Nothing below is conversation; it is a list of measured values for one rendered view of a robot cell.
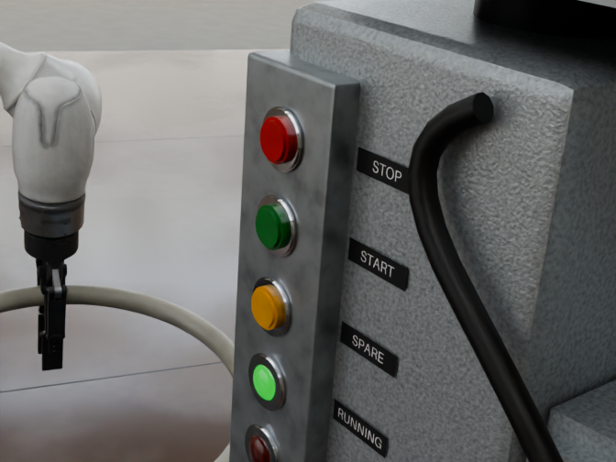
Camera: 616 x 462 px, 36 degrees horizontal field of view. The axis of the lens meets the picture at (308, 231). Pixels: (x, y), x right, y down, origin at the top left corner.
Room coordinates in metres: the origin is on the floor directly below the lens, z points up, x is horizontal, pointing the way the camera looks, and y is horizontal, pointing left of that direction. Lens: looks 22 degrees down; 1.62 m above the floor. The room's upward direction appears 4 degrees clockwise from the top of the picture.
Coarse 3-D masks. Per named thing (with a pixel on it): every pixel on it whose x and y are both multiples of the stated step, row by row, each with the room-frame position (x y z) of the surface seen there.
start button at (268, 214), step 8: (264, 208) 0.50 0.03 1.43; (272, 208) 0.49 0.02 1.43; (256, 216) 0.50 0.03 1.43; (264, 216) 0.49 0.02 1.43; (272, 216) 0.49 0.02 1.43; (280, 216) 0.49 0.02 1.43; (256, 224) 0.50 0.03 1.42; (264, 224) 0.49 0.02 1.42; (272, 224) 0.49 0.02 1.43; (280, 224) 0.49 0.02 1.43; (264, 232) 0.49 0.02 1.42; (272, 232) 0.49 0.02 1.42; (280, 232) 0.48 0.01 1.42; (264, 240) 0.49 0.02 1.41; (272, 240) 0.49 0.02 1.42; (280, 240) 0.48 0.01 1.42; (272, 248) 0.49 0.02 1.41
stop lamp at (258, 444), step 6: (252, 438) 0.50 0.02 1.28; (258, 438) 0.50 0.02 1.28; (252, 444) 0.50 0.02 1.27; (258, 444) 0.49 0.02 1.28; (264, 444) 0.49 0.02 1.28; (252, 450) 0.49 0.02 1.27; (258, 450) 0.49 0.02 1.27; (264, 450) 0.49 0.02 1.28; (252, 456) 0.49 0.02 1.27; (258, 456) 0.49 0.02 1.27; (264, 456) 0.49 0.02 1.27
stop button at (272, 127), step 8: (272, 120) 0.49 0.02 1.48; (280, 120) 0.49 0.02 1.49; (264, 128) 0.50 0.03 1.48; (272, 128) 0.49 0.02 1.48; (280, 128) 0.49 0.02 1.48; (288, 128) 0.49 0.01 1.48; (264, 136) 0.50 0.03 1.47; (272, 136) 0.49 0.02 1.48; (280, 136) 0.49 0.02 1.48; (288, 136) 0.48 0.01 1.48; (264, 144) 0.50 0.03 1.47; (272, 144) 0.49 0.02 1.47; (280, 144) 0.49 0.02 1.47; (288, 144) 0.48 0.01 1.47; (264, 152) 0.50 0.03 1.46; (272, 152) 0.49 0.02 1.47; (280, 152) 0.48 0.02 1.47; (288, 152) 0.48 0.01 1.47; (272, 160) 0.49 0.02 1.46; (280, 160) 0.49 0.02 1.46
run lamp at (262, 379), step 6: (258, 366) 0.50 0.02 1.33; (264, 366) 0.50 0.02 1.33; (258, 372) 0.49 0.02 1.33; (264, 372) 0.49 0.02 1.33; (258, 378) 0.49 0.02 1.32; (264, 378) 0.49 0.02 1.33; (270, 378) 0.49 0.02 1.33; (258, 384) 0.49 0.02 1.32; (264, 384) 0.49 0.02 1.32; (270, 384) 0.49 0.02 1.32; (258, 390) 0.49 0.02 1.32; (264, 390) 0.49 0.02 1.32; (270, 390) 0.49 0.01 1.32; (264, 396) 0.49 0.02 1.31; (270, 396) 0.49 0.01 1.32
